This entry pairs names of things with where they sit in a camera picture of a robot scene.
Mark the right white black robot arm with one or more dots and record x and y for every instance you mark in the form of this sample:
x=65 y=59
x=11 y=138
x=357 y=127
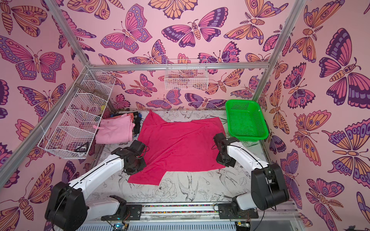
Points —
x=268 y=186

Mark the long white wire basket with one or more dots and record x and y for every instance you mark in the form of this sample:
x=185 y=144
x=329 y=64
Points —
x=84 y=107

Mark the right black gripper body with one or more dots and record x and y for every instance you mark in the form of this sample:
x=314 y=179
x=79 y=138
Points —
x=221 y=157

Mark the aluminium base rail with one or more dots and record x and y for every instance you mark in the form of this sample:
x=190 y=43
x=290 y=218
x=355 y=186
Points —
x=198 y=217

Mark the magenta t-shirt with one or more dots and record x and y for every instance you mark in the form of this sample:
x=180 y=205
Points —
x=177 y=147

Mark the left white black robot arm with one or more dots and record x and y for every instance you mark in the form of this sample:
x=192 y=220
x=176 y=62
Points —
x=67 y=207

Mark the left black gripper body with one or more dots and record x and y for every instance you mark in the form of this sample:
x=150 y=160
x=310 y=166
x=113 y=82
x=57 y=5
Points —
x=139 y=164

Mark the small white wire basket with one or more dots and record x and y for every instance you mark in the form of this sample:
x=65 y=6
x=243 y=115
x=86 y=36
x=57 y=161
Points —
x=186 y=74

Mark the left green circuit board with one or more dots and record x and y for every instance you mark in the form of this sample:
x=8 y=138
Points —
x=120 y=227

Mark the green plastic basket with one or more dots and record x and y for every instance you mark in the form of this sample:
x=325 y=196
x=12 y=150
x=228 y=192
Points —
x=245 y=120

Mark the green circuit board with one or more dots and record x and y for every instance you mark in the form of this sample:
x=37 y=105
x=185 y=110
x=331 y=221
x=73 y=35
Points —
x=243 y=226
x=120 y=227

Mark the folded light pink t-shirt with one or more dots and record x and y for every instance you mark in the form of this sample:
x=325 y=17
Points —
x=115 y=130

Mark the black triangle object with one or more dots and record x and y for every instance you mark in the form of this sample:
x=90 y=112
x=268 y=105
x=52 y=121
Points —
x=83 y=148

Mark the right green circuit board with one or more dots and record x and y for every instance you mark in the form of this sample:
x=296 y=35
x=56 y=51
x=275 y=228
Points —
x=243 y=226

